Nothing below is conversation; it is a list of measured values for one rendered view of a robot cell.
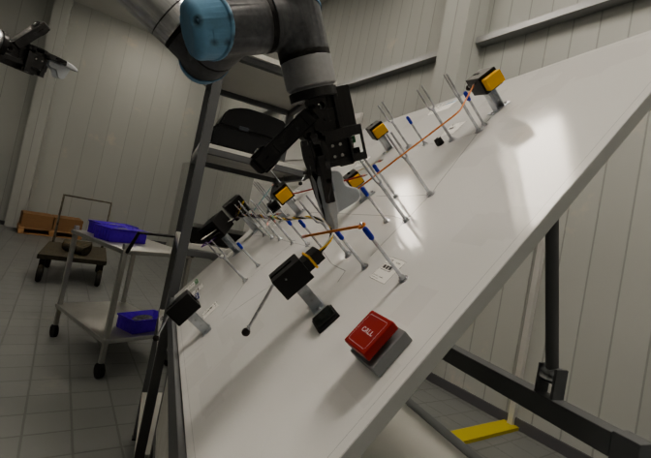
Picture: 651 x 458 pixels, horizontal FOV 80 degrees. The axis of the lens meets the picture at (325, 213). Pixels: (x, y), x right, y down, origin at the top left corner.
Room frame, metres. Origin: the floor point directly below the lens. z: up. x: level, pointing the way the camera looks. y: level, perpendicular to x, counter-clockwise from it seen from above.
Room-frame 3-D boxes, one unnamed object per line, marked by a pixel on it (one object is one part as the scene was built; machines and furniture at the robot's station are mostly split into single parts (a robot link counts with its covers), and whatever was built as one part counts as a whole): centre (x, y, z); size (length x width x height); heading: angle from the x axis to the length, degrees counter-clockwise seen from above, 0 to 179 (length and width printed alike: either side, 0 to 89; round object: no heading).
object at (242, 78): (1.83, 0.41, 0.92); 0.61 x 0.50 x 1.85; 22
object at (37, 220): (8.14, 5.57, 0.20); 1.14 x 0.82 x 0.40; 124
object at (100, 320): (2.94, 1.37, 0.49); 1.04 x 0.61 x 0.98; 47
